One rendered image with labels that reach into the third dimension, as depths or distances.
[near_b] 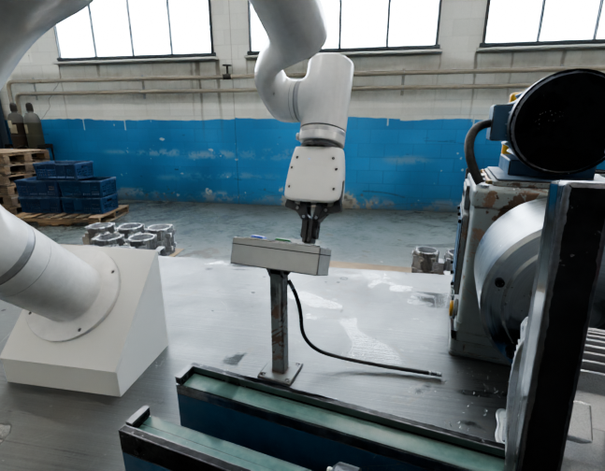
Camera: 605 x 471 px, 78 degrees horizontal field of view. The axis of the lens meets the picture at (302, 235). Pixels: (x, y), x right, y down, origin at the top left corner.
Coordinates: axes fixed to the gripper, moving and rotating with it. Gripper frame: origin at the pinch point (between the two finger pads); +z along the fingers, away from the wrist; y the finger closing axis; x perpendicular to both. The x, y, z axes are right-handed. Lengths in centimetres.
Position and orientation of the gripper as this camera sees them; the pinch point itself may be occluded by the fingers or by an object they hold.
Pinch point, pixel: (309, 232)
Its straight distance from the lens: 67.0
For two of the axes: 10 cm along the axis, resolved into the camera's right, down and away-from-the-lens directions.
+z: -1.3, 9.9, -0.5
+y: 9.3, 1.0, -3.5
